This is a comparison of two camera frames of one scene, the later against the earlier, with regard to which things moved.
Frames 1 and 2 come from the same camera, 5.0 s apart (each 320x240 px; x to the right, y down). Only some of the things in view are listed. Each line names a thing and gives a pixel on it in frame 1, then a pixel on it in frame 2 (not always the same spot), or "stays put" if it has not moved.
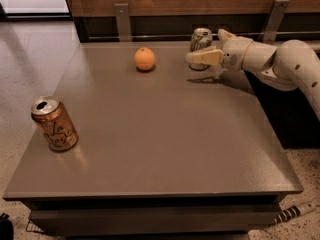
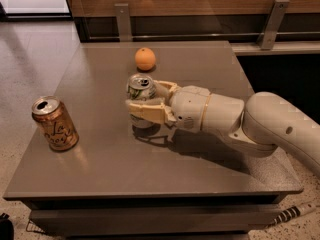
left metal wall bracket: x=123 y=21 stays put
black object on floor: x=6 y=228 stays put
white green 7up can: x=200 y=40 to x=142 y=87
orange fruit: x=145 y=58 stays put
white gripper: x=237 y=52 to x=189 y=106
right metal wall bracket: x=277 y=13 stays put
